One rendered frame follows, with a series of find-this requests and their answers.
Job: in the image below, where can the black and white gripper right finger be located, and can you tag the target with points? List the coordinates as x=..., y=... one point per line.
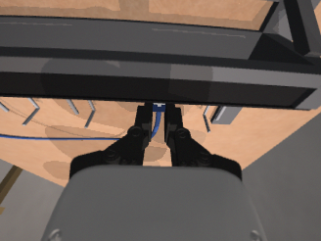
x=187, y=152

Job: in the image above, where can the dark blue patch cord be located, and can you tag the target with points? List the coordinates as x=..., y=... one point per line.
x=156, y=127

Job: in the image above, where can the white cable plug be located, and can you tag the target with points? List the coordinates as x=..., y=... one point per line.
x=157, y=107

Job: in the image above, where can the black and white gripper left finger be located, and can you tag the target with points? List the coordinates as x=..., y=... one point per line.
x=126, y=150

